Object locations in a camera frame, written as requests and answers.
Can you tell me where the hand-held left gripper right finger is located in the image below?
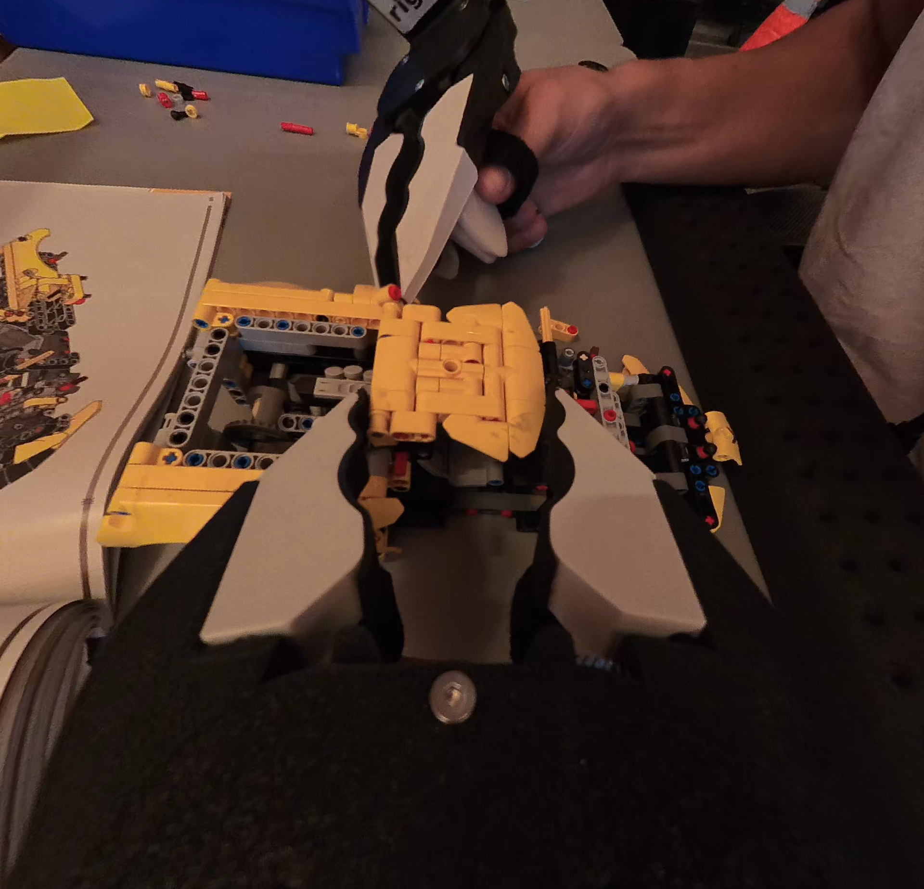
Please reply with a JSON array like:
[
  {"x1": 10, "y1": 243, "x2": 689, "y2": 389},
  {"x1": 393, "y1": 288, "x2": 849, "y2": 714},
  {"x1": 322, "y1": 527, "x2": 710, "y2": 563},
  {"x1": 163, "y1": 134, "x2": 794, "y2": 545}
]
[{"x1": 510, "y1": 388, "x2": 708, "y2": 665}]

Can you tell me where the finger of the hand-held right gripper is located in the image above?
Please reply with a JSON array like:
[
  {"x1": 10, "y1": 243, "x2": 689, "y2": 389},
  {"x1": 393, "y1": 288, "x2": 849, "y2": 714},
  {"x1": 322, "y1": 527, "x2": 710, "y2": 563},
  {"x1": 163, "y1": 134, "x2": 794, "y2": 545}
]
[
  {"x1": 386, "y1": 73, "x2": 480, "y2": 304},
  {"x1": 359, "y1": 134, "x2": 399, "y2": 287}
]

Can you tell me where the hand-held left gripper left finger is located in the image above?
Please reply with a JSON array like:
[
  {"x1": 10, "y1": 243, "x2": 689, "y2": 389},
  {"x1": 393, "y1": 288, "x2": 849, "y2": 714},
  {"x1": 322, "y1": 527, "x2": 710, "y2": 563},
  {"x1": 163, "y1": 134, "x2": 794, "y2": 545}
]
[{"x1": 199, "y1": 389, "x2": 405, "y2": 665}]

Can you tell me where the yellow toy brick car model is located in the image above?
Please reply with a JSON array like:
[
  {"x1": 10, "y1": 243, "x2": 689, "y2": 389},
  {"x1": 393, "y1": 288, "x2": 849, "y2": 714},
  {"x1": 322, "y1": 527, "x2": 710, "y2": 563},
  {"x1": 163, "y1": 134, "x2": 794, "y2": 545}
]
[{"x1": 97, "y1": 279, "x2": 743, "y2": 547}]

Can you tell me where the person's right forearm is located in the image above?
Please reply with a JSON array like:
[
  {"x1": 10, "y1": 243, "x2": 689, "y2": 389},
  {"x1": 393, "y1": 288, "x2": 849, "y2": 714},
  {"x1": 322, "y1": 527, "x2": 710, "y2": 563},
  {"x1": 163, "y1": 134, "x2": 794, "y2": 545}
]
[{"x1": 621, "y1": 0, "x2": 896, "y2": 190}]

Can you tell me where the person's right hand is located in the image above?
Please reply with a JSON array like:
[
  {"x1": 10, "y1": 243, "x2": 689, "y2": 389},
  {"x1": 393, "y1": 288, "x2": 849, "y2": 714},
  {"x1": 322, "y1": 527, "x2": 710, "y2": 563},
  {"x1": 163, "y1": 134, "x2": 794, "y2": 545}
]
[{"x1": 480, "y1": 62, "x2": 629, "y2": 251}]

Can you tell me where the black office chair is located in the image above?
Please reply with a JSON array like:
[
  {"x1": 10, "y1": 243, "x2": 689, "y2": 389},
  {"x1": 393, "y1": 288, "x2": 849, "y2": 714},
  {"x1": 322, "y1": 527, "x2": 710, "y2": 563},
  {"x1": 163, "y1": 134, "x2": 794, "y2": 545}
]
[{"x1": 588, "y1": 0, "x2": 795, "y2": 60}]

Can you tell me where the pile of small brick pins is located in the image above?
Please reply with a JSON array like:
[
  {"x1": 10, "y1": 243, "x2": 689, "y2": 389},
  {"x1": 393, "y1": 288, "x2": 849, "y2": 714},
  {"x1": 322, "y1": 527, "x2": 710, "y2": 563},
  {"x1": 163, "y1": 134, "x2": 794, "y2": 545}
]
[{"x1": 139, "y1": 78, "x2": 211, "y2": 122}]

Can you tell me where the open instruction booklet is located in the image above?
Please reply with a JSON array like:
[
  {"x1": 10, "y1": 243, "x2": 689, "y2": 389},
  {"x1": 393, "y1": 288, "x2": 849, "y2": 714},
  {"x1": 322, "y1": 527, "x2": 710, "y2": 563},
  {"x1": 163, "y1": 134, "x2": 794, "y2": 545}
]
[{"x1": 0, "y1": 180, "x2": 233, "y2": 832}]

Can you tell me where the blue plastic bin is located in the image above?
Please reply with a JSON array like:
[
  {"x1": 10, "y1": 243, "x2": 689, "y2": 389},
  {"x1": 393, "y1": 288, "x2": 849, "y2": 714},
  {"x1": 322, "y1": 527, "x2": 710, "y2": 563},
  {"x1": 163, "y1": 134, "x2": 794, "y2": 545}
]
[{"x1": 0, "y1": 0, "x2": 371, "y2": 86}]

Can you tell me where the yellow paper sheet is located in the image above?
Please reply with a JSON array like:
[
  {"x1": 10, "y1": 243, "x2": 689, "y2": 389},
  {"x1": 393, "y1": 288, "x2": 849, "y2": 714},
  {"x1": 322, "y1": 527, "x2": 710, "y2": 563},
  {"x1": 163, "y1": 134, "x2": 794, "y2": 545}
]
[{"x1": 0, "y1": 77, "x2": 95, "y2": 140}]

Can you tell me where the person's white shirt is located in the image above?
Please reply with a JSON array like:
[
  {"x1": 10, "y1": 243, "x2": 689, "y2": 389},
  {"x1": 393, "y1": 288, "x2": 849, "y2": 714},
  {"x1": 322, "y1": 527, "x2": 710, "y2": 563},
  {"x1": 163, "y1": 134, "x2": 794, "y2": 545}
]
[{"x1": 797, "y1": 8, "x2": 924, "y2": 471}]

